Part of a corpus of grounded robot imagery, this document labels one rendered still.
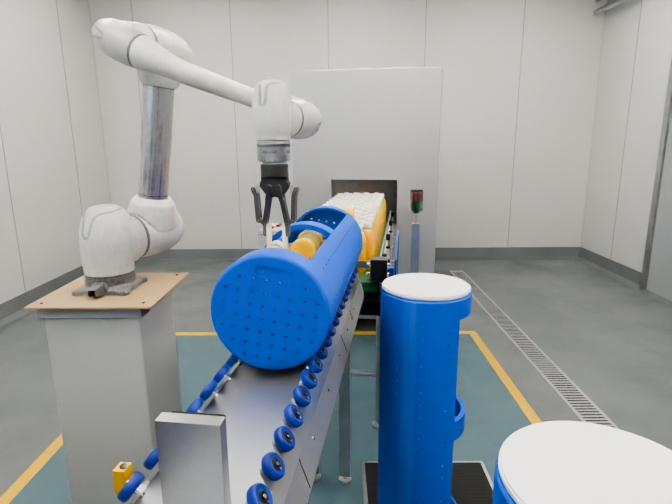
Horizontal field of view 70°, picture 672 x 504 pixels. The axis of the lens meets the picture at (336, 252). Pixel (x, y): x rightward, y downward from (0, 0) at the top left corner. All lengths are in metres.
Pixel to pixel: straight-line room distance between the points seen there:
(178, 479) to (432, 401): 0.92
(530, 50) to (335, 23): 2.34
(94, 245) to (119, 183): 5.07
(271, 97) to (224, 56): 5.07
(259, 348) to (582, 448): 0.69
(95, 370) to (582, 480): 1.40
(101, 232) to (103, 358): 0.39
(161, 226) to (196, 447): 1.12
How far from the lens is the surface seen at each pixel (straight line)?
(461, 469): 2.25
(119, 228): 1.67
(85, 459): 1.91
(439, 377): 1.52
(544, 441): 0.83
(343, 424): 2.20
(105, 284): 1.69
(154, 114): 1.75
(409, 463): 1.67
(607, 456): 0.84
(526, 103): 6.55
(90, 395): 1.78
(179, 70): 1.50
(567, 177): 6.77
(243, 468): 0.92
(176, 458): 0.80
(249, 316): 1.15
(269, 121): 1.28
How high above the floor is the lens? 1.47
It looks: 13 degrees down
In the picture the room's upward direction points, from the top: straight up
